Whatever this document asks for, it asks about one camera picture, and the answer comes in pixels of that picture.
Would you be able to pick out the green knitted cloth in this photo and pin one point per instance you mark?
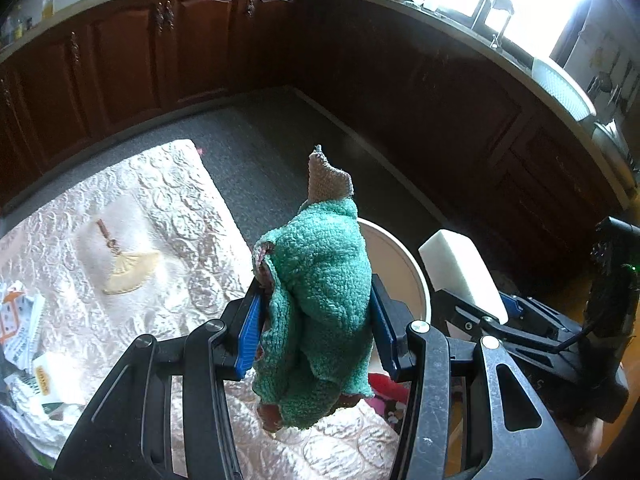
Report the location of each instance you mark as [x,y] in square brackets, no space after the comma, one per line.
[315,280]

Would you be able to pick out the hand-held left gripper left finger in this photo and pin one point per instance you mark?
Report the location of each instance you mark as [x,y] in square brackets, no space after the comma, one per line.
[248,332]

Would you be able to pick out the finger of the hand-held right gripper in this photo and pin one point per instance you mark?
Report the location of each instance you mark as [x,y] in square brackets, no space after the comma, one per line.
[460,315]
[530,312]

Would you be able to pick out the white foam block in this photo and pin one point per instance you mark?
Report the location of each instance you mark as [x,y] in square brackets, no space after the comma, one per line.
[460,265]

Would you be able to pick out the white printed paper packet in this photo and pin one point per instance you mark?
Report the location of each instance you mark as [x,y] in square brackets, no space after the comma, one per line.
[20,320]

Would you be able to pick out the yellow oil bottle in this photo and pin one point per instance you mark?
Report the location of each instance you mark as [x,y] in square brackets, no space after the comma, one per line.
[47,4]

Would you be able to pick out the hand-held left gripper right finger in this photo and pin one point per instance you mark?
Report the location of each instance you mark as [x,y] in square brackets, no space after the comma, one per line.
[386,332]

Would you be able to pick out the red printed cushion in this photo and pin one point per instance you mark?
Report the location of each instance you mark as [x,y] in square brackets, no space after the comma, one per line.
[387,400]

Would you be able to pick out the white box with yellow label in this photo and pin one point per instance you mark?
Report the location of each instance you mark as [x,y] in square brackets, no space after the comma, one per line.
[50,375]

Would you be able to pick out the white plastic basket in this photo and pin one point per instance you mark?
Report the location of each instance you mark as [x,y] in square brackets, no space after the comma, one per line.
[562,87]

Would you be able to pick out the small seasoning bottle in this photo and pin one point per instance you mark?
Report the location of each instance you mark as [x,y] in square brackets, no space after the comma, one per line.
[5,30]
[19,22]

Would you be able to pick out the metal bowl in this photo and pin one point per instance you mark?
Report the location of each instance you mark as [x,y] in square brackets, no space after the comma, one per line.
[612,135]

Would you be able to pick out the black metal stand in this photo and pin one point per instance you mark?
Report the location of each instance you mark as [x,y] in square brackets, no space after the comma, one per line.
[495,12]

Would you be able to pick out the white crumpled plastic bag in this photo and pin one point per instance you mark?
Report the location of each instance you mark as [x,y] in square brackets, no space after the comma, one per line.
[30,425]

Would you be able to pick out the brown wooden kitchen cabinets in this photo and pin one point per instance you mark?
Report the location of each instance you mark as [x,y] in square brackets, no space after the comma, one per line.
[130,60]

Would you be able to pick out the white round bucket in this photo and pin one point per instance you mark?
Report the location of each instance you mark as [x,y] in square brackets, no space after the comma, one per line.
[400,270]

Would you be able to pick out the pink quilted mat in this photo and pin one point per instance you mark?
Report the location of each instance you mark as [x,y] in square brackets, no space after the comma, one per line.
[165,200]

